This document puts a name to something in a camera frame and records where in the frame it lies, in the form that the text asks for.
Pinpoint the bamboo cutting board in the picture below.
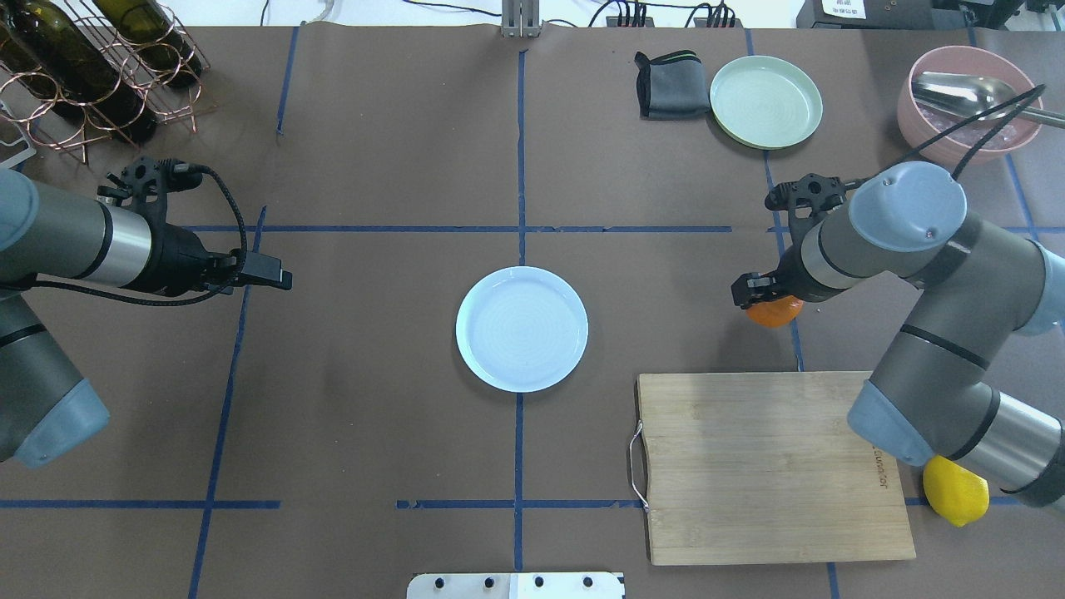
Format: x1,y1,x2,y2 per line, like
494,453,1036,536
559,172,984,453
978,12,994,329
636,371,916,567

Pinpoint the grey folded cloth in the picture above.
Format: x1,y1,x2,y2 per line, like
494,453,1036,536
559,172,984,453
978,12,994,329
634,50,711,122

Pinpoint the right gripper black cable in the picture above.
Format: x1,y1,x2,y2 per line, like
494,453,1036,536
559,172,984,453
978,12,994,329
840,83,1048,188

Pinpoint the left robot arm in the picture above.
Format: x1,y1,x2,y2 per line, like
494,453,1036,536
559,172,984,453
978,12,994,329
1,156,293,468

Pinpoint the orange fruit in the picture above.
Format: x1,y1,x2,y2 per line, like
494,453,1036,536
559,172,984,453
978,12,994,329
746,295,804,329

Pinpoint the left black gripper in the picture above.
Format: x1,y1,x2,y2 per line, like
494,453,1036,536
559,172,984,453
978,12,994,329
137,223,293,297

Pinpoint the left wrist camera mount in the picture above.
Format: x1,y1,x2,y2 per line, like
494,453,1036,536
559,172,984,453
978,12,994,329
96,156,204,224

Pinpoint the dark wine bottle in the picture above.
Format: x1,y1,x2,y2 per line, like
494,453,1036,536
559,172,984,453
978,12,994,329
2,1,157,145
94,1,203,90
1,25,58,102

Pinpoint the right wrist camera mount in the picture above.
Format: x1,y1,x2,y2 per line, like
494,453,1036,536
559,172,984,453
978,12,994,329
764,173,849,245

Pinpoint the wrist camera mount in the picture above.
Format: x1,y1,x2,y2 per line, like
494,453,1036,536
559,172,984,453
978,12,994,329
96,156,204,224
764,173,849,245

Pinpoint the pink bowl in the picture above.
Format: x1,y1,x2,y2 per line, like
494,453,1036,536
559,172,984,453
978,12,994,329
895,46,1042,169

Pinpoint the black computer box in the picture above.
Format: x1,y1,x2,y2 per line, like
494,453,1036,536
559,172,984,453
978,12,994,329
794,1,974,31

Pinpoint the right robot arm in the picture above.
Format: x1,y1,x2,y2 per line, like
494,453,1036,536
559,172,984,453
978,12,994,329
731,161,1064,514

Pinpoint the metal scoop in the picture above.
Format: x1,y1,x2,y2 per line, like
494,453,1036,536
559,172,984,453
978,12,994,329
910,72,1022,122

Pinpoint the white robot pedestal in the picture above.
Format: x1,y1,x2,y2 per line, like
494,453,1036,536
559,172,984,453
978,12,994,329
406,572,627,598

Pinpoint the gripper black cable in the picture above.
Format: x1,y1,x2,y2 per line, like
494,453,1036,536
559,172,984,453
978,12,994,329
840,83,1048,188
24,162,250,309

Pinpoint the light blue plate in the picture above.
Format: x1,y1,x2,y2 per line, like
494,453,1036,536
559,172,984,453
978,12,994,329
455,266,590,394

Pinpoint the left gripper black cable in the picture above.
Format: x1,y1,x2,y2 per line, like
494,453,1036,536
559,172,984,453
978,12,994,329
24,162,250,309

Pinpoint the light green plate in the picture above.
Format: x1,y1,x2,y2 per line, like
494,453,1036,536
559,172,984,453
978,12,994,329
709,56,823,151

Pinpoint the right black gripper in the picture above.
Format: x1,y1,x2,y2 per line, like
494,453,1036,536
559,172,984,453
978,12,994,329
731,254,813,310

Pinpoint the aluminium frame post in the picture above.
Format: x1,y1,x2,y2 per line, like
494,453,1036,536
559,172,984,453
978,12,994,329
501,0,542,39

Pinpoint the copper wire bottle rack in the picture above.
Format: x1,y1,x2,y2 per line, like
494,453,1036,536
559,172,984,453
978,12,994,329
2,1,218,161

